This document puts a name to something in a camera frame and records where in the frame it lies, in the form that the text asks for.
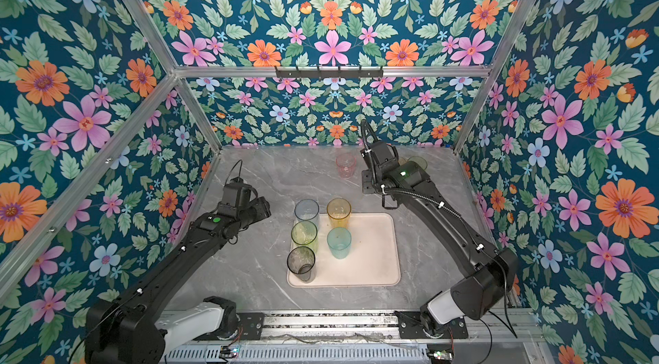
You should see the pink short plastic cup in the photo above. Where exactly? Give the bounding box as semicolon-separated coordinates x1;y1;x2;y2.
336;153;357;179

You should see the yellow tall plastic tumbler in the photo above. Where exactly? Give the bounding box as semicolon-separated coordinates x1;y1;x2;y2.
326;198;352;228

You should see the blue tall plastic tumbler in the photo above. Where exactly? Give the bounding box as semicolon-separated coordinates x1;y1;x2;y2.
293;199;320;225

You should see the green tall plastic tumbler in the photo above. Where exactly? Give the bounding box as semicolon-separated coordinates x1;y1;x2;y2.
291;221;319;253

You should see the grey smoked plastic tumbler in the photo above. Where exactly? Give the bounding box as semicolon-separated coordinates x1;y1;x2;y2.
287;247;316;283

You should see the teal textured plastic cup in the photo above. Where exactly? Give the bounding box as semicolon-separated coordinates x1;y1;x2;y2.
327;227;352;259

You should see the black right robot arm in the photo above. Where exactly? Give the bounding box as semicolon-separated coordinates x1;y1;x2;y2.
360;139;518;337

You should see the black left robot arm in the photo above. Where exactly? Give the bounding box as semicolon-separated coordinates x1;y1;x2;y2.
83;177;271;363

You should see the beige plastic tray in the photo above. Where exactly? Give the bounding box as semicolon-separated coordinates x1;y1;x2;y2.
287;213;401;289

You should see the light green short plastic cup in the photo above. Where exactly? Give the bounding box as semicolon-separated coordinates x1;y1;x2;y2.
408;156;428;170

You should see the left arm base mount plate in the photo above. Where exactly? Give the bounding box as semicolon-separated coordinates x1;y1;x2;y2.
214;313;265;343

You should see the black hook rail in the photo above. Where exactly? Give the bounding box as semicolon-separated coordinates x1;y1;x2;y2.
275;67;384;79

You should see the aluminium top frame bar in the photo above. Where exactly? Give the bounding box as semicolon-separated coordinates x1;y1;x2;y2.
174;66;492;79

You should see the aluminium frame bar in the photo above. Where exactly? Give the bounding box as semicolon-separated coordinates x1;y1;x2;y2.
1;72;177;304
174;66;492;79

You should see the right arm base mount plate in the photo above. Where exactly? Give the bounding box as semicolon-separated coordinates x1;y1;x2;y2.
394;311;469;341

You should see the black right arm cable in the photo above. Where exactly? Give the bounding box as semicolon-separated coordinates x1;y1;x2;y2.
483;260;518;339

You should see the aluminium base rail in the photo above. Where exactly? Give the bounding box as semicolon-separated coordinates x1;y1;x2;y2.
162;308;555;363

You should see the aluminium left frame bar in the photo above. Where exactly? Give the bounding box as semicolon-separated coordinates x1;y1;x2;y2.
1;72;177;304

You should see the aluminium frame corner post left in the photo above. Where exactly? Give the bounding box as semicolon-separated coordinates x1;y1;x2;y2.
122;0;221;155

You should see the aluminium frame corner post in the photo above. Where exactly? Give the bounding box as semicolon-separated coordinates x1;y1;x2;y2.
453;0;536;156
122;0;221;155

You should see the aluminium frame corner post right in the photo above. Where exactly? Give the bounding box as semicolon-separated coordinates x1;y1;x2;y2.
453;0;536;156

